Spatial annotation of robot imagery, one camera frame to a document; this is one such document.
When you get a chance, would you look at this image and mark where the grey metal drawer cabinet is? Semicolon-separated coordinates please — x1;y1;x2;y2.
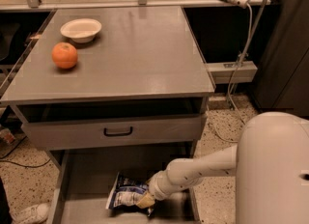
0;5;216;224

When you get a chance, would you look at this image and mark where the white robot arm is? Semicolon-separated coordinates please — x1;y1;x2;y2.
138;112;309;224

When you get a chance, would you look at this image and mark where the white paper bowl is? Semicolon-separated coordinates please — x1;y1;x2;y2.
60;18;101;43

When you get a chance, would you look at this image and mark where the black floor cable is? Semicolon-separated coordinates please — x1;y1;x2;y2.
0;135;52;169

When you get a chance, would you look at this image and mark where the dark grey side cabinet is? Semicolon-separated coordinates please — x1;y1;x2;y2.
249;0;309;117

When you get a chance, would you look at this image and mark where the open grey middle drawer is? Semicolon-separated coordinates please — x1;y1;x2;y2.
46;143;200;224

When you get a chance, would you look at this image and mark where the white sneaker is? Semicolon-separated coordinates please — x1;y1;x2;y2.
12;203;50;224

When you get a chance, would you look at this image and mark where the blue chip bag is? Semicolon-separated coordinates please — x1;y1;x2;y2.
105;173;155;216

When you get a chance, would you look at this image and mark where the orange fruit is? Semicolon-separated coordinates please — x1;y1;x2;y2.
51;42;78;70

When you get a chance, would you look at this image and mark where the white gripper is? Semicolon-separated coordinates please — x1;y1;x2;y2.
136;170;181;209

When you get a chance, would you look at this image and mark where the white power cable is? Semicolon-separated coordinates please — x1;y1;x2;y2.
207;2;255;144

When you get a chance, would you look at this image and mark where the grey top drawer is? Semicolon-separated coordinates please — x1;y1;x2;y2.
22;114;206;151

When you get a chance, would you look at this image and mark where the black drawer handle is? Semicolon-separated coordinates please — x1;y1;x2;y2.
103;126;133;137

